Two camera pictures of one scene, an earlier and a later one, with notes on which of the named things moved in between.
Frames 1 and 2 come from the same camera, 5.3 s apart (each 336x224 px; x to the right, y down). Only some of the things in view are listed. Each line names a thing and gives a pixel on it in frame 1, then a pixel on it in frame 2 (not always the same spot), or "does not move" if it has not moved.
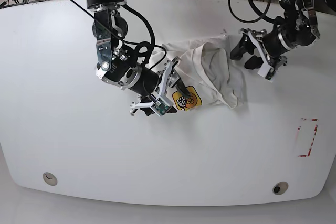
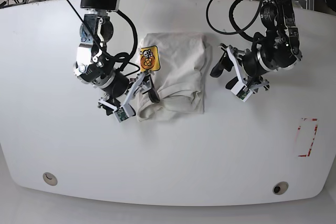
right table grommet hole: [280, 188] does not move
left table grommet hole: [50, 179] does not move
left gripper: [119, 65] → [94, 66]
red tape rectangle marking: [313, 138] does not move
